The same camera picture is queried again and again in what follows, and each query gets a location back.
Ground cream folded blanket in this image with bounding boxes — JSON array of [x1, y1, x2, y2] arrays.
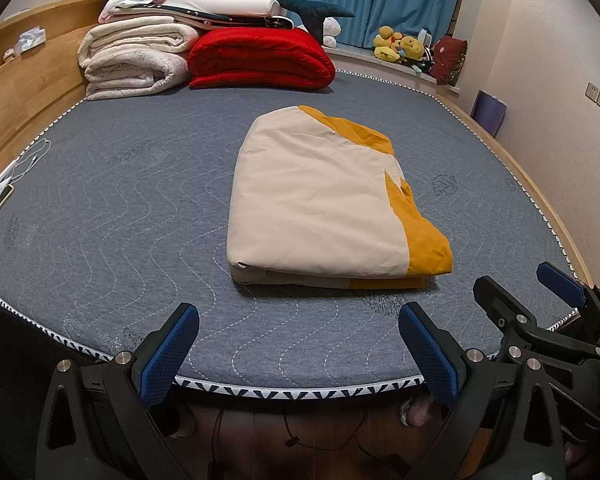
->
[[76, 16, 200, 101]]

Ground dark red cushion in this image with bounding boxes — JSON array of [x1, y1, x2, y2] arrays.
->
[[429, 36, 468, 86]]

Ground white cable on mattress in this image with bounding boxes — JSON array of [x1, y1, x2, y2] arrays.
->
[[10, 138, 53, 187]]

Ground white folded bedding stack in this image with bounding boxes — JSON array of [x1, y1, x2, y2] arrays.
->
[[98, 0, 294, 30]]

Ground beige and mustard jacket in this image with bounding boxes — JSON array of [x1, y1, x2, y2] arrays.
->
[[226, 105, 453, 289]]

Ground red folded blanket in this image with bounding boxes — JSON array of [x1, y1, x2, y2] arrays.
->
[[187, 27, 336, 91]]

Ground yellow plush toys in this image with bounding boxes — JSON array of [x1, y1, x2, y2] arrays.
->
[[373, 26, 426, 64]]

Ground tissue pack on headboard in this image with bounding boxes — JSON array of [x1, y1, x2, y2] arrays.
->
[[16, 26, 46, 54]]

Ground purple flat box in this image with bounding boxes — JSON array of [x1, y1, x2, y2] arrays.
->
[[470, 90, 507, 138]]

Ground person's right hand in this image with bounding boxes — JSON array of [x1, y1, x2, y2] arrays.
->
[[399, 396, 434, 428]]

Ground grey quilted mattress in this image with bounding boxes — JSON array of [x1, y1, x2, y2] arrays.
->
[[0, 73, 571, 399]]

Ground white wall switch pair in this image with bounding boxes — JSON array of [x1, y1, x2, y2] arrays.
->
[[585, 82, 600, 108]]

